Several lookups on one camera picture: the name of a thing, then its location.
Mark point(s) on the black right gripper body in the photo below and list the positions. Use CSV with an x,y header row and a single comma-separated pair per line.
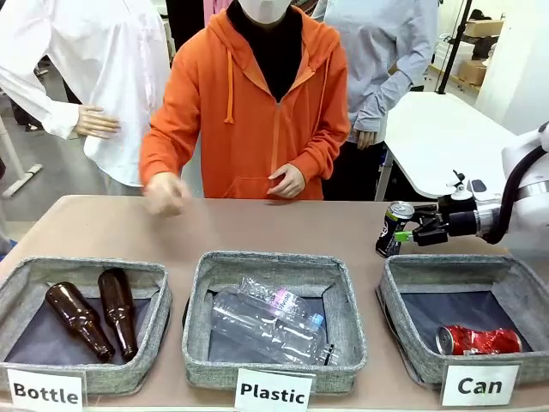
x,y
456,221

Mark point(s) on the right gripper black finger with green pad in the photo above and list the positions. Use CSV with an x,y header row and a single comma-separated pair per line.
x,y
418,237
426,212

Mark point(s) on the black Pepsi can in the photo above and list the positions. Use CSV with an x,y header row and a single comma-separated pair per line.
x,y
392,227

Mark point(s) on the crushed red can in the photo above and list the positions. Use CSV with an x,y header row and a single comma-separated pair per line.
x,y
476,340

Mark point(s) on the bottle pink label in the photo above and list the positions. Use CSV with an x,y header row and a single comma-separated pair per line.
x,y
283,298

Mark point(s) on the clear plastic bottles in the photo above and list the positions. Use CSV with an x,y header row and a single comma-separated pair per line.
x,y
257,330

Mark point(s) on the brown glass bottle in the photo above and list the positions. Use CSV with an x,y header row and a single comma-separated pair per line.
x,y
116,304
77,315

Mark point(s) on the person's left forearm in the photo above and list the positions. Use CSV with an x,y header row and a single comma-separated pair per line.
x,y
321,150

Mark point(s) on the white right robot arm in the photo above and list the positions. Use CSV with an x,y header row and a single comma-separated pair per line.
x,y
532,193

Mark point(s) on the person's right forearm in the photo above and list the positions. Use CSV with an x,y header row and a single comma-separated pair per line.
x,y
171,146

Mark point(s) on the grey fabric can basket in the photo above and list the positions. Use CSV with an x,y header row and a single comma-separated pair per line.
x,y
407,339

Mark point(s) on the white Can label card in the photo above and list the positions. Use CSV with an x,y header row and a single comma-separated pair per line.
x,y
479,385

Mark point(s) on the grey fabric plastic basket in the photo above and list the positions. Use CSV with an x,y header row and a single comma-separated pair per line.
x,y
197,343

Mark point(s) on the grey fabric bottle basket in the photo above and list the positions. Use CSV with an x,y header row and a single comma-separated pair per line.
x,y
17,296

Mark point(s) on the hand of blue shirt figure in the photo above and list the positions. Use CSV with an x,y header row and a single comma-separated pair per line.
x,y
366,139

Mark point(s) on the person's left hand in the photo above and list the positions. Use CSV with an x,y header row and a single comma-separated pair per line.
x,y
289,180

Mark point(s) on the person's right hand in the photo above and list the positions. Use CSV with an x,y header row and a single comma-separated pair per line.
x,y
165,195

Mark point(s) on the pale mannequin hand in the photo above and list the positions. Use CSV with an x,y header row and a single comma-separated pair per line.
x,y
96,122

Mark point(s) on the white background table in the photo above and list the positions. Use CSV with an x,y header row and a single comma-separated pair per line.
x,y
437,141

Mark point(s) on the cardboard box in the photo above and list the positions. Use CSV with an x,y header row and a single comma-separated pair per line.
x,y
472,73
484,28

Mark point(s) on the black stand pole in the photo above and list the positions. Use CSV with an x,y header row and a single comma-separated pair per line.
x,y
454,47

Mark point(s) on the figure in light blue shirt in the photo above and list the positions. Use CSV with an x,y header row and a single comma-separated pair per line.
x,y
381,47

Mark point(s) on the person in orange hoodie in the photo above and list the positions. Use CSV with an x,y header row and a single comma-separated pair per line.
x,y
257,129

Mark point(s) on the white Plastic label card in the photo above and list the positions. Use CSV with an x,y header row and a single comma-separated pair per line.
x,y
273,390

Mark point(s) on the white face mask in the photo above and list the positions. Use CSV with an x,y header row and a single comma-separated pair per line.
x,y
266,8

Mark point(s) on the mannequin in white shirt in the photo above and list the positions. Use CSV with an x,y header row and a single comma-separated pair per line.
x,y
107,56

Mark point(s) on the white Bottle label card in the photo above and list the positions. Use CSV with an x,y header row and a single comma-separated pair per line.
x,y
45,391

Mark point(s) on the white desk leg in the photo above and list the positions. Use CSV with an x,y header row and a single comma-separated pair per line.
x,y
17,167

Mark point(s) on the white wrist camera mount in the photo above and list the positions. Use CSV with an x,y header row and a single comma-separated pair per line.
x,y
476,187

